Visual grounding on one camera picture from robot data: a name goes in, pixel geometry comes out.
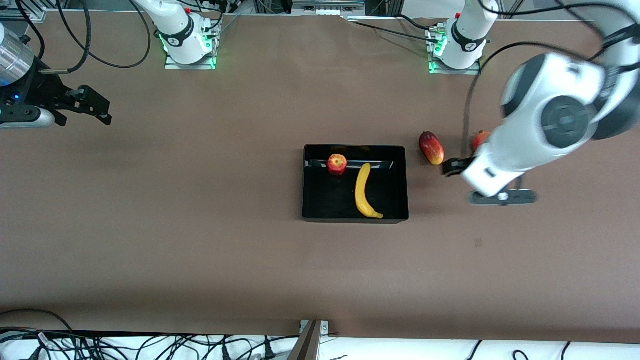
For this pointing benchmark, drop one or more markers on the brown table mat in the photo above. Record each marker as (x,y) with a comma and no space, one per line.
(200,250)

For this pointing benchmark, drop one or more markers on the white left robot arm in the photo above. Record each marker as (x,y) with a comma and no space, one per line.
(550,100)

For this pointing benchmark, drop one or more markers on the yellow banana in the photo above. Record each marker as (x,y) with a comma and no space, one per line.
(362,195)

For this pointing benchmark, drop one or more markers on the dark metal post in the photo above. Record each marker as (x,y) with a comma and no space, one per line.
(306,345)

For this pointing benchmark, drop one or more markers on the black power plug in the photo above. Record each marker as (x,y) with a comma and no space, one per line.
(268,350)
(225,352)

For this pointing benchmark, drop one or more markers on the red apple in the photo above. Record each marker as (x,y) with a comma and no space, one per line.
(337,165)

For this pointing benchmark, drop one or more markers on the aluminium arm base plate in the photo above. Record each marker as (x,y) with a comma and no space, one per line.
(455,71)
(190,66)

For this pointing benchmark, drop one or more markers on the silver metal frame device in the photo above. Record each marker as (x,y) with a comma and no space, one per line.
(327,6)

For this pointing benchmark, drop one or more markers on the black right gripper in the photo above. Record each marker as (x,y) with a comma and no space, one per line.
(36,91)

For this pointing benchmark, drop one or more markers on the red pomegranate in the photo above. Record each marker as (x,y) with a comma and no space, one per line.
(480,140)

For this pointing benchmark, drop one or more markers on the red yellow mango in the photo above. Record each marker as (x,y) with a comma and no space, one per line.
(431,148)

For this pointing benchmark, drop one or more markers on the black plastic box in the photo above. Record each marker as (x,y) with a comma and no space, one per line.
(330,200)

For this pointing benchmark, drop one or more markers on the silver metal bracket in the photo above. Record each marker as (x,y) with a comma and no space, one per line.
(324,327)

